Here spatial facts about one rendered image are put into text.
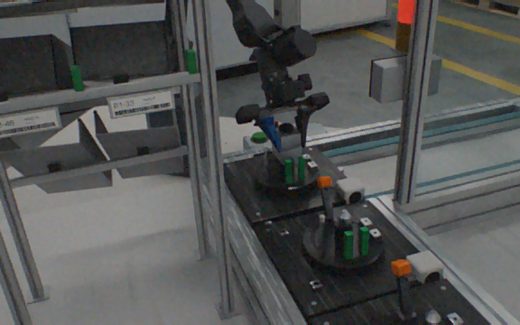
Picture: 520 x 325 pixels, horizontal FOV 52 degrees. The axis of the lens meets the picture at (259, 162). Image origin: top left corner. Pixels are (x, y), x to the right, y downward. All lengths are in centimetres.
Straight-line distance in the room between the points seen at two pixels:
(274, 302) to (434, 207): 44
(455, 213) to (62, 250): 83
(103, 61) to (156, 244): 50
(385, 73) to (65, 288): 72
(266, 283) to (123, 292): 30
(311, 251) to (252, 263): 11
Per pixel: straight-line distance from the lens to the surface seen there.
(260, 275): 91
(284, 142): 106
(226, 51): 436
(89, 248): 120
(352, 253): 89
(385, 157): 135
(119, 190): 138
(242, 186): 112
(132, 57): 78
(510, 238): 123
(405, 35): 97
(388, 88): 99
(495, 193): 123
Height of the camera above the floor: 156
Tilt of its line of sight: 29 degrees down
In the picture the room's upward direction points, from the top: 3 degrees counter-clockwise
